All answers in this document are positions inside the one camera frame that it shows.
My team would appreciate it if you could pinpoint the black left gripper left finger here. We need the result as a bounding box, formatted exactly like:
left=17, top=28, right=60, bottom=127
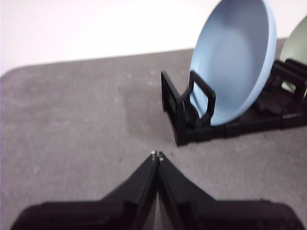
left=11, top=150, right=158, bottom=230

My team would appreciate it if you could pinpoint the light blue plate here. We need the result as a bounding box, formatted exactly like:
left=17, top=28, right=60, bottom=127
left=189, top=0, right=278, bottom=127

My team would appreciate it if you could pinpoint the pale green plate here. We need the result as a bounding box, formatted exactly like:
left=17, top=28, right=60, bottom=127
left=280, top=15, right=307, bottom=93

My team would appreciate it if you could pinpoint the black plastic plate rack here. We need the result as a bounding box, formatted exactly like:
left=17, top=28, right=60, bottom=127
left=160, top=58, right=307, bottom=147

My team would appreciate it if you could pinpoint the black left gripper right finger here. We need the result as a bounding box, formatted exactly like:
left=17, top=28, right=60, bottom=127
left=157, top=150, right=304, bottom=230

